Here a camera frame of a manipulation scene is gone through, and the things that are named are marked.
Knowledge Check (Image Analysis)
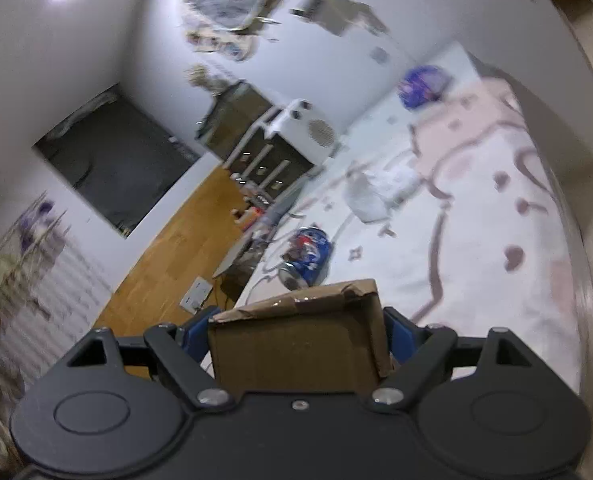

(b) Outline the light blue bed sheet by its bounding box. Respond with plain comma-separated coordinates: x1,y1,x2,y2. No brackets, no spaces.
296,42,483,196

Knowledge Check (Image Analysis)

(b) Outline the white fan heater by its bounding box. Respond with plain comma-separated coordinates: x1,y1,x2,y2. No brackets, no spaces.
268,99,343,169

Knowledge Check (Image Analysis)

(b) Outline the small wall shelf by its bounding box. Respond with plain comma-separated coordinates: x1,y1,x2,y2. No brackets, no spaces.
290,0,328,19

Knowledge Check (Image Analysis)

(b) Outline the brown cardboard box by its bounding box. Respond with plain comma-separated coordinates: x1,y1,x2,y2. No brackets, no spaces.
207,278,393,394

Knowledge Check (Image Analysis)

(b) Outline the dark drawer chest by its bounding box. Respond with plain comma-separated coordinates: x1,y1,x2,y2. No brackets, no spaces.
224,106,315,202

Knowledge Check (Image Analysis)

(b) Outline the blue drink can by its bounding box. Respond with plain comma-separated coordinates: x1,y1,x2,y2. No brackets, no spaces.
278,226,333,291

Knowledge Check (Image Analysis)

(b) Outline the grey side table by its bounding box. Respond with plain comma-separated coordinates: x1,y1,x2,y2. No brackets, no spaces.
211,180,308,282

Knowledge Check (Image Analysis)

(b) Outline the clear plastic bag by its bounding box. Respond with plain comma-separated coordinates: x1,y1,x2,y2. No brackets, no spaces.
344,169,393,224

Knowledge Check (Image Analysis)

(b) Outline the headboard wall socket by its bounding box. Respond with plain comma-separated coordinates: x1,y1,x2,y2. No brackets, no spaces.
178,280,214,311

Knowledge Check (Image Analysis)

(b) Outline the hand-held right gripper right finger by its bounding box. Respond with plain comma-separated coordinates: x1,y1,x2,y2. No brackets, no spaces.
371,306,567,408

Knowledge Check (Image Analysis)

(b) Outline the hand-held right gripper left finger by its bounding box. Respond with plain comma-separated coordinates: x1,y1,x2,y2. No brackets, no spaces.
46,306,232,408

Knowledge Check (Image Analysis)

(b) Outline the pink printed blanket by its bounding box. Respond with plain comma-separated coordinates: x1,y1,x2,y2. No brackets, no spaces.
236,74,586,392

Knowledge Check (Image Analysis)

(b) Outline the purple snack packet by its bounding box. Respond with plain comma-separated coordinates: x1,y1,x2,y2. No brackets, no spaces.
399,65,452,110

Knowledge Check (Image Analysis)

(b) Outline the dried flower bunch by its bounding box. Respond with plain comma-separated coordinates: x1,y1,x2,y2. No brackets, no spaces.
185,63,228,97

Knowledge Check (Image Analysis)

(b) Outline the wall photo collage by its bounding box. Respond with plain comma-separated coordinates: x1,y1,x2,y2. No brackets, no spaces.
175,0,298,62

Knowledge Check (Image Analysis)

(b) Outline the orange box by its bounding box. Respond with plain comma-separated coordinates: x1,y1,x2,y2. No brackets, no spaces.
231,206,266,229

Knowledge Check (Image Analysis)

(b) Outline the floral striped curtain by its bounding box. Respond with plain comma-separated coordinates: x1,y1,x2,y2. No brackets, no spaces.
0,191,113,463

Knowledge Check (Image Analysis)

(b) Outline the white paper packet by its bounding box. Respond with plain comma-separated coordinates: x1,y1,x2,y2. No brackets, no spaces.
377,160,423,197

